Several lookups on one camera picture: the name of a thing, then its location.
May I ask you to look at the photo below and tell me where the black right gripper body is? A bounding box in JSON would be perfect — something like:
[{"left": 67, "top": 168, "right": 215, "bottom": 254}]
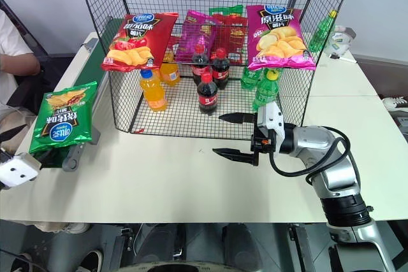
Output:
[{"left": 250, "top": 125, "right": 279, "bottom": 160}]

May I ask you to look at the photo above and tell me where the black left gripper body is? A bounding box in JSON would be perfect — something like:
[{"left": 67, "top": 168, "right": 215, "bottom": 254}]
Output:
[{"left": 0, "top": 144, "right": 15, "bottom": 164}]

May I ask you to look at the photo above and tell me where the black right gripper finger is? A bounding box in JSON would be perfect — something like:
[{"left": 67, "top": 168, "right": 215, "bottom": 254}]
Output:
[
  {"left": 218, "top": 111, "right": 258, "bottom": 125},
  {"left": 212, "top": 147, "right": 259, "bottom": 167}
]

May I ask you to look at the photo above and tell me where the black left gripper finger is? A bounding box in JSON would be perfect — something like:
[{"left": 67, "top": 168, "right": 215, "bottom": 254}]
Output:
[
  {"left": 0, "top": 124, "right": 29, "bottom": 143},
  {"left": 31, "top": 149, "right": 54, "bottom": 163}
]

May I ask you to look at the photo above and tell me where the green belt conveyor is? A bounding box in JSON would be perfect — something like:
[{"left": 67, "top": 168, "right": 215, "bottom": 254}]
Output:
[{"left": 40, "top": 15, "right": 129, "bottom": 173}]

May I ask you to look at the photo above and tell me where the person's beige trouser leg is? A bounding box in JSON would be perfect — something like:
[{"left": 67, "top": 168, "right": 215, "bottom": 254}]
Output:
[{"left": 0, "top": 102, "right": 36, "bottom": 155}]

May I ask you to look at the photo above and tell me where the cola bottle red cap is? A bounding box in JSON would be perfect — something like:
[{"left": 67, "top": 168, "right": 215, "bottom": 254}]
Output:
[
  {"left": 210, "top": 47, "right": 231, "bottom": 90},
  {"left": 196, "top": 71, "right": 219, "bottom": 117},
  {"left": 191, "top": 43, "right": 214, "bottom": 87}
]

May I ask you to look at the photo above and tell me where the green soda bottle yellow cap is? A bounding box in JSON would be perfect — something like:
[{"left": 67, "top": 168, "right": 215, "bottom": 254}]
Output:
[
  {"left": 308, "top": 10, "right": 339, "bottom": 54},
  {"left": 240, "top": 67, "right": 264, "bottom": 92},
  {"left": 252, "top": 68, "right": 282, "bottom": 114}
]

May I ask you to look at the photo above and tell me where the green potato chips bag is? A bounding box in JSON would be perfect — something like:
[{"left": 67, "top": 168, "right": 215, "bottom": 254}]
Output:
[{"left": 28, "top": 80, "right": 98, "bottom": 155}]

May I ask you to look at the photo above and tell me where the dark red snack bag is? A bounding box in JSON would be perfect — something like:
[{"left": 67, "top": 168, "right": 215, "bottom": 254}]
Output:
[{"left": 211, "top": 13, "right": 250, "bottom": 66}]

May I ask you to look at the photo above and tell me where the orange soda bottle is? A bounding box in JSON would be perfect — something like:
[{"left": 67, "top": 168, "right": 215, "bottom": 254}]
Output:
[
  {"left": 138, "top": 68, "right": 168, "bottom": 113},
  {"left": 159, "top": 61, "right": 181, "bottom": 88}
]

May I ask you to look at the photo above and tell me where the small purple snack bag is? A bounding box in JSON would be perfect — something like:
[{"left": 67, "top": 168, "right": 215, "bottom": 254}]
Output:
[{"left": 175, "top": 10, "right": 223, "bottom": 64}]

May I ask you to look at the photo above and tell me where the large magenta potato chips bag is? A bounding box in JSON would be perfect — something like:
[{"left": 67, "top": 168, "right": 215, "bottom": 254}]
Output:
[{"left": 245, "top": 3, "right": 317, "bottom": 72}]

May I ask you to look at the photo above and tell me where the person's white shirt torso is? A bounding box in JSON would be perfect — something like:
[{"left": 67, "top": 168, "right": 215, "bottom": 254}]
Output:
[{"left": 0, "top": 8, "right": 34, "bottom": 107}]

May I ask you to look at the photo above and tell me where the black chair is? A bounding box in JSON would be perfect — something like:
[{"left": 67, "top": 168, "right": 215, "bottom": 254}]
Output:
[{"left": 0, "top": 0, "right": 76, "bottom": 117}]

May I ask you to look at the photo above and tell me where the green snack bag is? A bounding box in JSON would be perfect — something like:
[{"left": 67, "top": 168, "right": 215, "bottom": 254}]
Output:
[{"left": 208, "top": 4, "right": 244, "bottom": 18}]

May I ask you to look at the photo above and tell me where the black shoe white sole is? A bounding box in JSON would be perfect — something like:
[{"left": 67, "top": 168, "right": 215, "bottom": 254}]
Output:
[{"left": 78, "top": 248, "right": 104, "bottom": 272}]

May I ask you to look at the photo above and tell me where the white marker pen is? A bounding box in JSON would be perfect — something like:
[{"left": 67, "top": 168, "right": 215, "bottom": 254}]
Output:
[{"left": 329, "top": 53, "right": 357, "bottom": 64}]

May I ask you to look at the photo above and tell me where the red potato chips bag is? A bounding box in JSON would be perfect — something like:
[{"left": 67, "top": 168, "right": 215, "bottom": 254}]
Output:
[{"left": 100, "top": 12, "right": 180, "bottom": 74}]

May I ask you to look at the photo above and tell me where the clear plastic tape roll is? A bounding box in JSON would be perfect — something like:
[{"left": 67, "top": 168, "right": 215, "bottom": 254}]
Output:
[{"left": 324, "top": 24, "right": 357, "bottom": 58}]

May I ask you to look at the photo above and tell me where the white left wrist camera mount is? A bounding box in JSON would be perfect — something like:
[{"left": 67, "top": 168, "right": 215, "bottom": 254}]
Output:
[{"left": 0, "top": 153, "right": 43, "bottom": 190}]

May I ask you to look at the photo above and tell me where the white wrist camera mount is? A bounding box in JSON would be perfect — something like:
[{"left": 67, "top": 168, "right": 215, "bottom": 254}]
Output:
[
  {"left": 256, "top": 101, "right": 287, "bottom": 146},
  {"left": 0, "top": 153, "right": 43, "bottom": 190}
]

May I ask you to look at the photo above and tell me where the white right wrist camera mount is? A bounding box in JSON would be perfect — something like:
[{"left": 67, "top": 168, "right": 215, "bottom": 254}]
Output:
[{"left": 256, "top": 101, "right": 287, "bottom": 146}]

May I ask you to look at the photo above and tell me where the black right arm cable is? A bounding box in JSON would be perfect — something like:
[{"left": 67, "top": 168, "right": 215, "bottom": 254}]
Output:
[{"left": 268, "top": 126, "right": 352, "bottom": 185}]

